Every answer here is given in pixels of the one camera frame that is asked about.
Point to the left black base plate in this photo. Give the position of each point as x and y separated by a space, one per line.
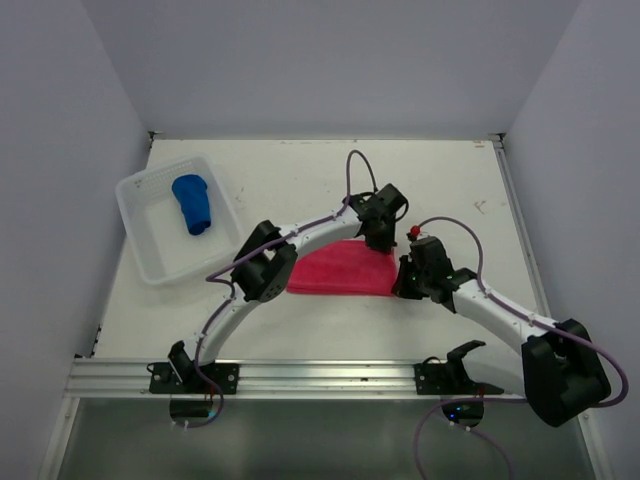
165 381

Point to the right aluminium rail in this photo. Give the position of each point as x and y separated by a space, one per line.
542 305

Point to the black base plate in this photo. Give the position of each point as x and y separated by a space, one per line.
165 381
432 377

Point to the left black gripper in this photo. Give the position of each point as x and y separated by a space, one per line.
384 244

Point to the aluminium rail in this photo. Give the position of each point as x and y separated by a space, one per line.
542 305
256 380

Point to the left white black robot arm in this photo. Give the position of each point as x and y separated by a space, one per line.
262 268

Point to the pink towel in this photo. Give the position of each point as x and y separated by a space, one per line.
346 268

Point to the front aluminium rail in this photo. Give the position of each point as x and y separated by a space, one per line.
256 380

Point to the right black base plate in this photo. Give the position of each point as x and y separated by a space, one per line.
432 377

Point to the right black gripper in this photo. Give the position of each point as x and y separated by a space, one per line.
401 289

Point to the blue towel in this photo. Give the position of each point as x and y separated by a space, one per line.
190 191

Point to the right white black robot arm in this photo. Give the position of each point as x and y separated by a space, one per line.
562 376

